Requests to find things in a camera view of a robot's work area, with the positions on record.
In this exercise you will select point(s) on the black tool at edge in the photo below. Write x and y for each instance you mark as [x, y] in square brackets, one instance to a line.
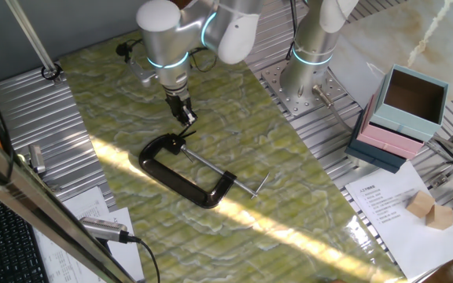
[31, 33]

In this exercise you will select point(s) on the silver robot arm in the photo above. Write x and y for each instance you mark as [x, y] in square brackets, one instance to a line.
[163, 35]

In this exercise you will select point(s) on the small silver ribbed device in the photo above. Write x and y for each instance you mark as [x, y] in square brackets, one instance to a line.
[37, 159]

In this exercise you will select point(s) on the thin black second hand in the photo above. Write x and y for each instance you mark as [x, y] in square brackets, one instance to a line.
[187, 155]

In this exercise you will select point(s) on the pink cardboard box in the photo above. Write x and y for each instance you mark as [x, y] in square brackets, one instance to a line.
[384, 141]

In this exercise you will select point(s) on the thick aluminium frame rail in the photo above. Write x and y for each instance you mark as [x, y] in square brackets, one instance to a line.
[34, 196]

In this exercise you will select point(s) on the dark blue cardboard box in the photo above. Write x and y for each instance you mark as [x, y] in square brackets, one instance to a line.
[372, 157]

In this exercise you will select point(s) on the black C-clamp with steel screw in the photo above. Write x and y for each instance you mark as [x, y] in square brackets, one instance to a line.
[171, 181]

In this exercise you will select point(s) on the green marble pattern mat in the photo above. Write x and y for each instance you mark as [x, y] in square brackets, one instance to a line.
[250, 236]

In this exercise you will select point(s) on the white instruction paper sheet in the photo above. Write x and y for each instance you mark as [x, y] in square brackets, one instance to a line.
[403, 236]

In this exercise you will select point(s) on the light blue open box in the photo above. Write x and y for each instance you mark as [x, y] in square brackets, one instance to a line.
[403, 122]

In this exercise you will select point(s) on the printed white paper sheet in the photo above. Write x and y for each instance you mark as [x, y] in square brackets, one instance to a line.
[65, 263]
[89, 200]

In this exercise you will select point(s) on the beige marble pattern sheet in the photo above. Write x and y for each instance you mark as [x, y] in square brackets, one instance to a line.
[387, 35]

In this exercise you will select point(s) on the long black clock hand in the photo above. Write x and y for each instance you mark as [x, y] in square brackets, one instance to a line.
[186, 129]

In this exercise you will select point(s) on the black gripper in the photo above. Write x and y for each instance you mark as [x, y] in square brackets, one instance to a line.
[180, 105]

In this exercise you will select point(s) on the light wooden block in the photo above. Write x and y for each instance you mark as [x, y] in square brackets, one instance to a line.
[419, 205]
[439, 218]

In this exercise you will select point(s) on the short black clock hand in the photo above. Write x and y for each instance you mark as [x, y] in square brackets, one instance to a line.
[190, 133]

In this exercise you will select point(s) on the black computer keyboard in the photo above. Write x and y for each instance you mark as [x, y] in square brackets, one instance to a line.
[10, 243]

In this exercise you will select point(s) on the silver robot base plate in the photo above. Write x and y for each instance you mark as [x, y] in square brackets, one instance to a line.
[293, 106]

